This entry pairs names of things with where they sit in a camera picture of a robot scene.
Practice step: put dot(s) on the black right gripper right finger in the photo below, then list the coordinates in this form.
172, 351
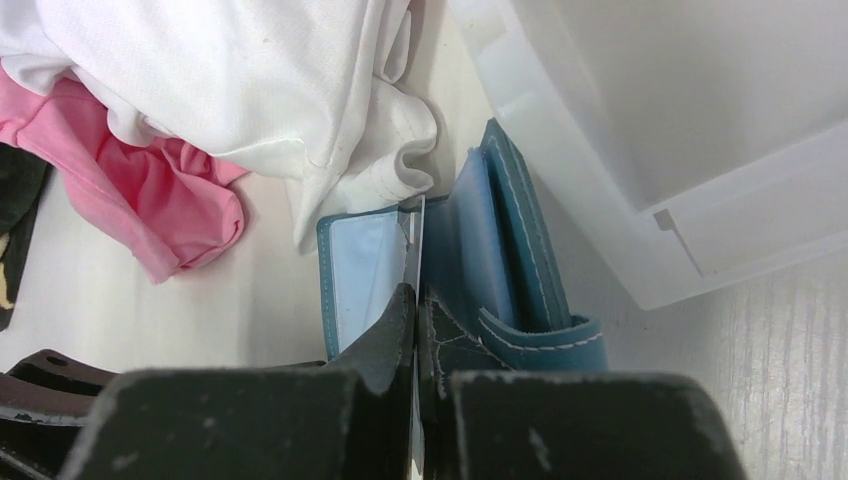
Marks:
483, 420

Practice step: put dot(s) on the blue leather card holder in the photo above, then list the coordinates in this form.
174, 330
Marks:
486, 256

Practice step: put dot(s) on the pink cloth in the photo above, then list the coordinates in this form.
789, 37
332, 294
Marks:
169, 203

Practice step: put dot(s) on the black floral blanket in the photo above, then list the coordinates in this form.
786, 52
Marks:
24, 177

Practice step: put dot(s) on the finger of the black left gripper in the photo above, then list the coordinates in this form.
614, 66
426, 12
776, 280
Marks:
45, 400

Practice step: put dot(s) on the white cloth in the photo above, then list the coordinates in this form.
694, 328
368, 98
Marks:
300, 90

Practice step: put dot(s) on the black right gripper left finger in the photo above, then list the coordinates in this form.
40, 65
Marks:
348, 419

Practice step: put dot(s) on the clear plastic tray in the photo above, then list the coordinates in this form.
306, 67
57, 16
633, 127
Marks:
696, 144

